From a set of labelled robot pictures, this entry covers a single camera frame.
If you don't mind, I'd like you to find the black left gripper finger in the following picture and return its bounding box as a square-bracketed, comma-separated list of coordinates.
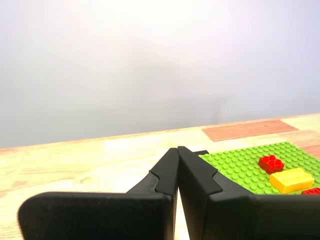
[16, 148, 179, 240]
[177, 146, 320, 240]

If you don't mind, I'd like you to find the yellow toy brick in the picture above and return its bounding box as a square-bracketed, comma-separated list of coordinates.
[269, 167, 315, 195]

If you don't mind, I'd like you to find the red toy brick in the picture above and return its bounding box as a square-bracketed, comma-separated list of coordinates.
[301, 187, 320, 196]
[258, 154, 286, 175]

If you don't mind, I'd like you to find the green studded baseplate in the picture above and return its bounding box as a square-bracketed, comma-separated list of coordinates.
[198, 141, 320, 196]

